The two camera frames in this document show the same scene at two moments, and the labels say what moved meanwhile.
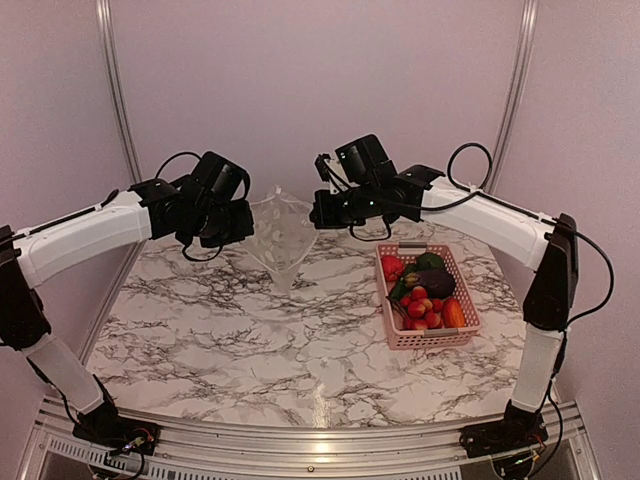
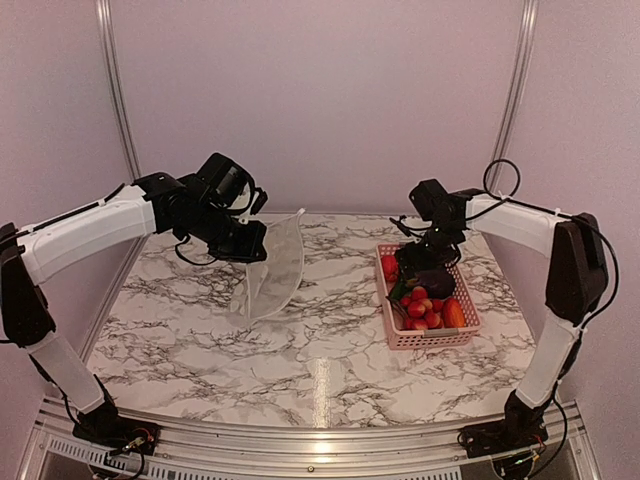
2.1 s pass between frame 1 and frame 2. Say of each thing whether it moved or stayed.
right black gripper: moved
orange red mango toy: stayed
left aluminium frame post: stayed
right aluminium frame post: stayed
